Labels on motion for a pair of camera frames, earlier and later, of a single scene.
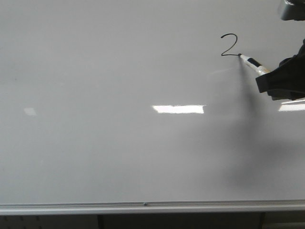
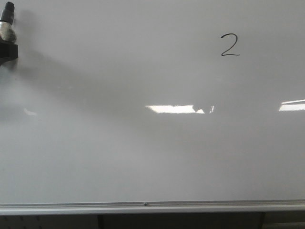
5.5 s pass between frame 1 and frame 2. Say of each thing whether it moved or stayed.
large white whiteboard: stayed
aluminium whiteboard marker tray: stayed
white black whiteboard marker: moved
